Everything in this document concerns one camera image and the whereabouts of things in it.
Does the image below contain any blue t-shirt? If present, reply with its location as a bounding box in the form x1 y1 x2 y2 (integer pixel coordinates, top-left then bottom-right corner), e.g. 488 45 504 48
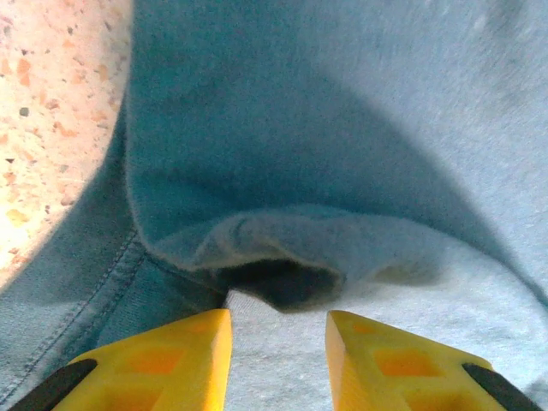
0 0 548 411

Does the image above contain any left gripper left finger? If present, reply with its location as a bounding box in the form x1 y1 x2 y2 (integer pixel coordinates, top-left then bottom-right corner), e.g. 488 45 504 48
0 308 235 411

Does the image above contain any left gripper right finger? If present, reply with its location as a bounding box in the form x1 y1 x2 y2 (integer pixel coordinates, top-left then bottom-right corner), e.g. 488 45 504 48
325 309 545 411

